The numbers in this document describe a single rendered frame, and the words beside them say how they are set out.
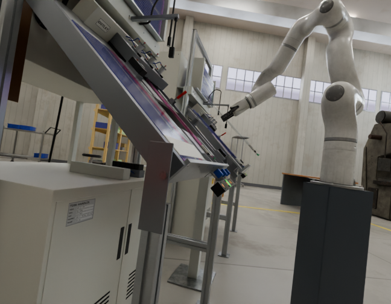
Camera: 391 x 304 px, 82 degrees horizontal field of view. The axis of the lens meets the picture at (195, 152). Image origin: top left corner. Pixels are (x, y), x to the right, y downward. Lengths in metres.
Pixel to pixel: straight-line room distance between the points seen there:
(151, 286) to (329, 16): 1.17
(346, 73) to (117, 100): 0.95
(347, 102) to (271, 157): 8.52
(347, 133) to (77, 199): 0.99
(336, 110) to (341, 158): 0.19
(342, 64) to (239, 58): 8.83
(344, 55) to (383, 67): 11.69
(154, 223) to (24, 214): 0.38
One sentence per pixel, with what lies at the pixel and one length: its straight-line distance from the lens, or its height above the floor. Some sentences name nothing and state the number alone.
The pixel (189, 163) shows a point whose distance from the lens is 0.47.
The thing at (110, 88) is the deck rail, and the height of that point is 0.87.
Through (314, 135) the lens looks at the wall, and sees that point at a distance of 10.39.
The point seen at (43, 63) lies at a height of 1.01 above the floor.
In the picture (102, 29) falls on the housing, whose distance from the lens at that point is 1.04.
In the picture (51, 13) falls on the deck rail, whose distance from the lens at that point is 0.78.
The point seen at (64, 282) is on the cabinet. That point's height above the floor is 0.36.
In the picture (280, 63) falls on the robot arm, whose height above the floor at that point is 1.29.
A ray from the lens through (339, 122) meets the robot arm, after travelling 1.07.
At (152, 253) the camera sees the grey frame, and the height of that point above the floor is 0.55.
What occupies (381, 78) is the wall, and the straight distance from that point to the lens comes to 12.66.
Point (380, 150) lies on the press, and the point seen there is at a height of 1.49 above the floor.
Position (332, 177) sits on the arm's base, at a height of 0.74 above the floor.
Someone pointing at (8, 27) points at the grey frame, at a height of 1.01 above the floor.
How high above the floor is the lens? 0.73
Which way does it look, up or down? 2 degrees up
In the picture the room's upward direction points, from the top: 7 degrees clockwise
